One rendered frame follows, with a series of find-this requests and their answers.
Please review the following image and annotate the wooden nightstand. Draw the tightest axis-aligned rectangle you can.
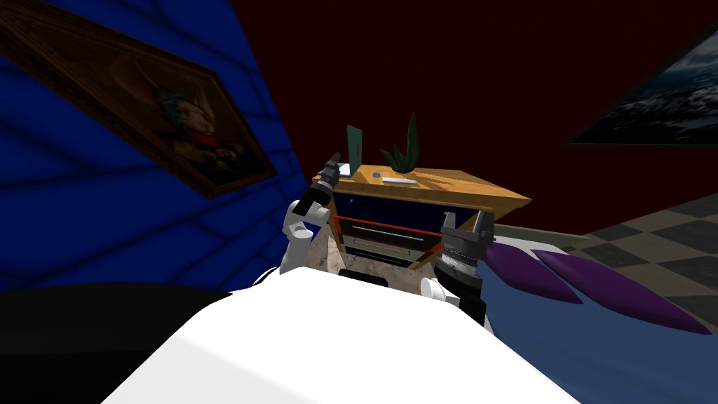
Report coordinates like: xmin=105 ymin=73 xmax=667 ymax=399
xmin=311 ymin=162 xmax=533 ymax=271

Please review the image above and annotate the purple pillow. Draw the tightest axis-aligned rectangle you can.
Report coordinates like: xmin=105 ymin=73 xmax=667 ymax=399
xmin=485 ymin=241 xmax=584 ymax=306
xmin=531 ymin=249 xmax=713 ymax=337

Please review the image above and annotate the green potted plant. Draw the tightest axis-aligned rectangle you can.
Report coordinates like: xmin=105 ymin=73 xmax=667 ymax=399
xmin=379 ymin=111 xmax=421 ymax=175

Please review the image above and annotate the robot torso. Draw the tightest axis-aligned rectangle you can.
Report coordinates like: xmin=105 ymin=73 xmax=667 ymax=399
xmin=100 ymin=266 xmax=581 ymax=404

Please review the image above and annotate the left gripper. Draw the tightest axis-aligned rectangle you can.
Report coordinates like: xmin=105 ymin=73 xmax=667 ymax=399
xmin=317 ymin=151 xmax=343 ymax=191

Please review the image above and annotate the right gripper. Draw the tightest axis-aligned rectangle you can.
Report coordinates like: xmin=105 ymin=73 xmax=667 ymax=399
xmin=440 ymin=210 xmax=496 ymax=262

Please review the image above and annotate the grey drawer front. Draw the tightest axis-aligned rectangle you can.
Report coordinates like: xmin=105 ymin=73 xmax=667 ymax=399
xmin=341 ymin=234 xmax=432 ymax=263

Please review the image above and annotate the dark blue drawer front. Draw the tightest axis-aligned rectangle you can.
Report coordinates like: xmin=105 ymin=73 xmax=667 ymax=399
xmin=333 ymin=193 xmax=479 ymax=232

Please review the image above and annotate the blue bed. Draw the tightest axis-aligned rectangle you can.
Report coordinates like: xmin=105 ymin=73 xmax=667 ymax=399
xmin=475 ymin=234 xmax=718 ymax=404

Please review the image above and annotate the brown framed portrait picture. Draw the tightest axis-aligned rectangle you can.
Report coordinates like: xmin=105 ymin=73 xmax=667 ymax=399
xmin=0 ymin=0 xmax=279 ymax=200

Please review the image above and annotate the green laptop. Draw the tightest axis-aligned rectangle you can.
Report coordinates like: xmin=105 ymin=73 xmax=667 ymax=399
xmin=335 ymin=124 xmax=364 ymax=178

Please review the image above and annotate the dark framed sea picture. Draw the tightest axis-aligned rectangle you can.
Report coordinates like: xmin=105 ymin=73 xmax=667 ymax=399
xmin=562 ymin=22 xmax=718 ymax=148

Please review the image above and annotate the black drawer front orange edge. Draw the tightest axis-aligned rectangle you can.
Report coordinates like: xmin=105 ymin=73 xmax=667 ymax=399
xmin=335 ymin=215 xmax=445 ymax=252

